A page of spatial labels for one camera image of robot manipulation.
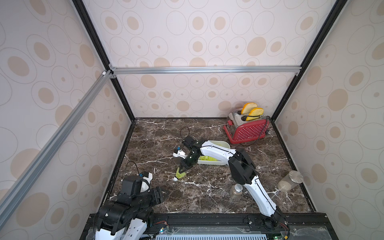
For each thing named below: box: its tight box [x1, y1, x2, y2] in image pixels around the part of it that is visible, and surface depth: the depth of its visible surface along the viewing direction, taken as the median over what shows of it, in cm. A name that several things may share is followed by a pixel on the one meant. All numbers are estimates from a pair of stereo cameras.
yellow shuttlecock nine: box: [173, 166, 187, 182], surface depth 89 cm
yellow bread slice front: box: [246, 108, 264, 121], surface depth 95 cm
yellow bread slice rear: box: [241, 102, 258, 115], surface depth 99 cm
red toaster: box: [223, 108, 271, 144], surface depth 99 cm
